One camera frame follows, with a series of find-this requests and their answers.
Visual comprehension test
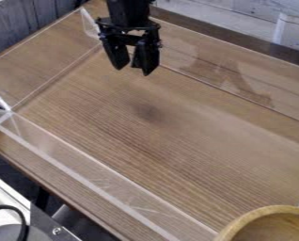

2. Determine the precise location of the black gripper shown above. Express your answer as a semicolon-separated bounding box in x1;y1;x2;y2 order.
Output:
96;17;162;76

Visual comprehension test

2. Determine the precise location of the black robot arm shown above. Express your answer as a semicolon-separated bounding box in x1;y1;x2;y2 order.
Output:
96;0;160;76

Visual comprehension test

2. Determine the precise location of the brown wooden bowl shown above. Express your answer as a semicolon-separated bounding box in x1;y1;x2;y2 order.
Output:
214;205;299;241

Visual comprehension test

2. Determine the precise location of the clear acrylic table barrier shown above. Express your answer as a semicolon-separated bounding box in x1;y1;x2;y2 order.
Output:
0;2;299;241

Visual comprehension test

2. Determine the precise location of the white container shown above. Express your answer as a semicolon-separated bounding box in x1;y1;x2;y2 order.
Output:
272;12;299;50

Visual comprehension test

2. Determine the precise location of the grey metal bracket with screw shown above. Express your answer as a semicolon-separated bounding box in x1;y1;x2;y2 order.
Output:
28;204;81;241

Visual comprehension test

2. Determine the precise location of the black cable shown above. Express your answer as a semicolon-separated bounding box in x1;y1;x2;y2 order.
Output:
0;204;32;241

